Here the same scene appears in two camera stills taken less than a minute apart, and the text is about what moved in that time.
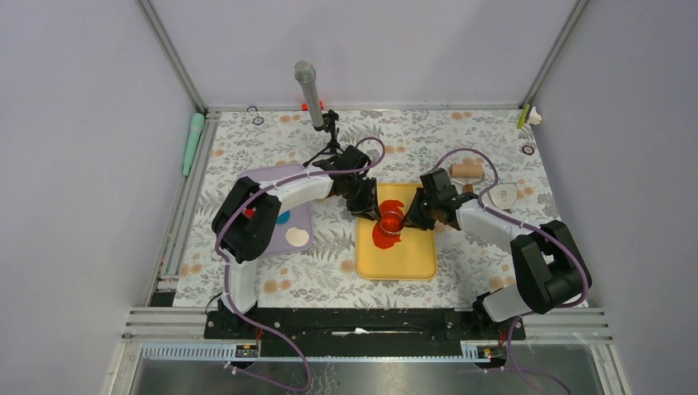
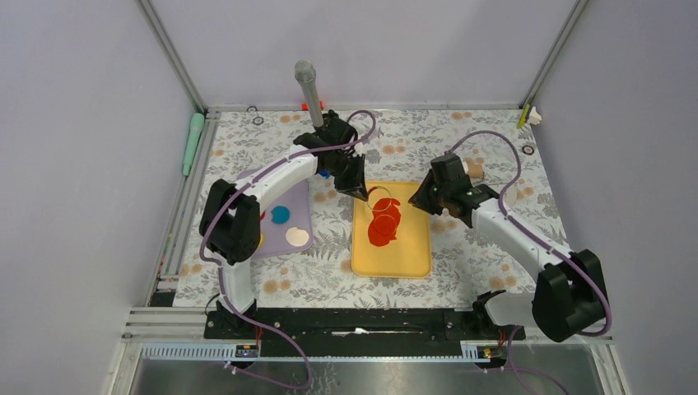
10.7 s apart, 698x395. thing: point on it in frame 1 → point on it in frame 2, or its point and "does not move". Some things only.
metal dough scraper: [504, 195] does not move
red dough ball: [386, 234] does not move
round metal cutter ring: [391, 222] → [379, 197]
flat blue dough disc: [283, 217] does not move
